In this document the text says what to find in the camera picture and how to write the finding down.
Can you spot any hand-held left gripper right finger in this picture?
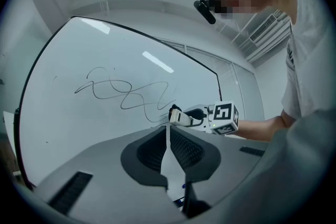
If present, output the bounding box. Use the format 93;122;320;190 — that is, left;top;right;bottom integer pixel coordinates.
169;125;270;219

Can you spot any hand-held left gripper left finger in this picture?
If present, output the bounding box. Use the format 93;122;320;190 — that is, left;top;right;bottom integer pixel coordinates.
33;125;190;220

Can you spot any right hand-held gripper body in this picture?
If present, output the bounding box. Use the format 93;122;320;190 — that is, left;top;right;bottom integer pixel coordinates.
202;101;240;137

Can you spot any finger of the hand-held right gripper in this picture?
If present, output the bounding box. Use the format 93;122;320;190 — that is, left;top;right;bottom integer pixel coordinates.
183;103;210;119
191;117;211;131

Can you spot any white whiteboard eraser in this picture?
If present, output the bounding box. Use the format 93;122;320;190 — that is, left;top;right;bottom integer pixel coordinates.
169;103;194;127

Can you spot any white whiteboard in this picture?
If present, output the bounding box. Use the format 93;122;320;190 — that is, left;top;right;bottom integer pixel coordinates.
17;15;223;204

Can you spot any person's right forearm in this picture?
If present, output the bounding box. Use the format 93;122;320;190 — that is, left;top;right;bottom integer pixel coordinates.
237;114;291;143

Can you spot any ceiling air vent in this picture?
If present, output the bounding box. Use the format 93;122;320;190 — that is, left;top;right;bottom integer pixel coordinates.
230;9;292;64

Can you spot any person's grey printed t-shirt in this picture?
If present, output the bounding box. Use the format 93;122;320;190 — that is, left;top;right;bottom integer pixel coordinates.
280;0;336;125

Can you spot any black head-worn camera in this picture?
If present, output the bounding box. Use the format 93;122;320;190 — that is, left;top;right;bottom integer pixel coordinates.
193;0;217;25

